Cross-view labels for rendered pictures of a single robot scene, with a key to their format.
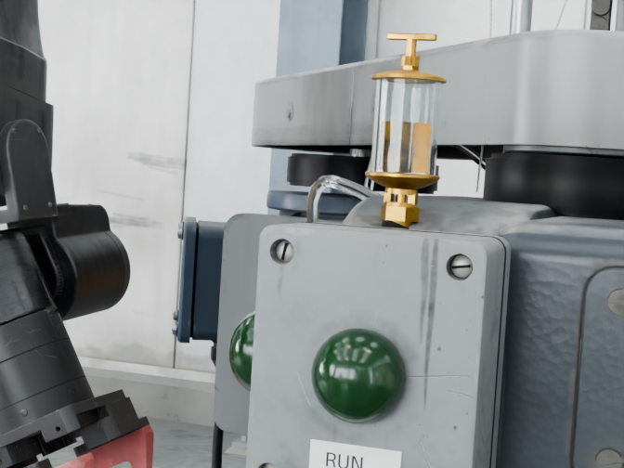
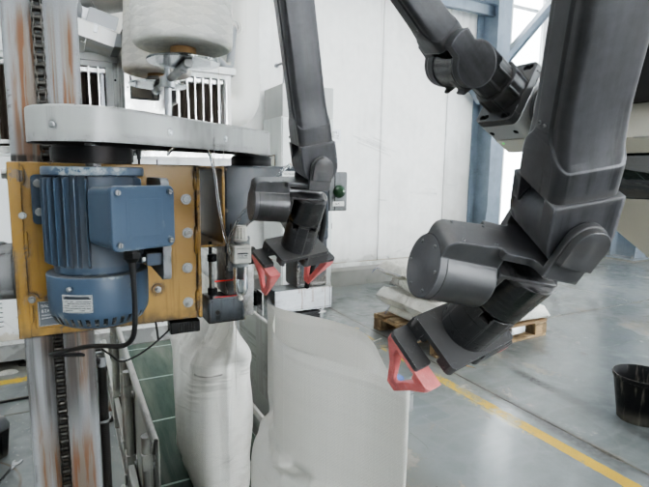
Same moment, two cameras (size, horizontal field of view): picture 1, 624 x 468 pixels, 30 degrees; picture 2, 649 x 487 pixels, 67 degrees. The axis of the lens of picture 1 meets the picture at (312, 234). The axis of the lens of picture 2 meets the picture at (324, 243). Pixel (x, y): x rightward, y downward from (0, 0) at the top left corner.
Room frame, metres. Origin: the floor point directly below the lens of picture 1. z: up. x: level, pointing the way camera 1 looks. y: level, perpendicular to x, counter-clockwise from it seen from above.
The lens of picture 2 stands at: (1.24, 0.77, 1.33)
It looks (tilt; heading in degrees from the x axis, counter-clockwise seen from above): 8 degrees down; 224
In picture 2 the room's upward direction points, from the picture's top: 1 degrees clockwise
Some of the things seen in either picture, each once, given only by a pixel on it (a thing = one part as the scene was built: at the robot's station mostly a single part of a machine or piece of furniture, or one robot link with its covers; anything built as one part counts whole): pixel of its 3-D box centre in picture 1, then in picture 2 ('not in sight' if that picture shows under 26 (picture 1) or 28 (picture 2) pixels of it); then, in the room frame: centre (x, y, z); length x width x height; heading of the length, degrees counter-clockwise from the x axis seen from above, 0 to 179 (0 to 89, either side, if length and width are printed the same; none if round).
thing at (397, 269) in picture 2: not in sight; (418, 267); (-2.27, -1.47, 0.56); 0.66 x 0.43 x 0.15; 159
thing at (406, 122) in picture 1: (406, 127); not in sight; (0.45, -0.03, 1.37); 0.03 x 0.02 x 0.03; 71
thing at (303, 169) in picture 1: (362, 176); (93, 157); (0.93, -0.04, 1.35); 0.12 x 0.12 x 0.04
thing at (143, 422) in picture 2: not in sight; (131, 419); (0.59, -0.69, 0.53); 1.05 x 0.02 x 0.41; 71
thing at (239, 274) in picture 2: not in sight; (240, 280); (0.65, -0.03, 1.11); 0.03 x 0.03 x 0.06
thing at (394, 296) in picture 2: not in sight; (418, 294); (-2.28, -1.46, 0.32); 0.67 x 0.42 x 0.14; 165
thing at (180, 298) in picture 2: not in sight; (106, 240); (0.82, -0.26, 1.18); 0.34 x 0.25 x 0.31; 161
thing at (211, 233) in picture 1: (224, 294); (132, 223); (0.91, 0.07, 1.25); 0.10 x 0.08 x 0.12; 6
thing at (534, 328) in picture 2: not in sight; (459, 323); (-2.50, -1.20, 0.07); 1.20 x 0.82 x 0.14; 163
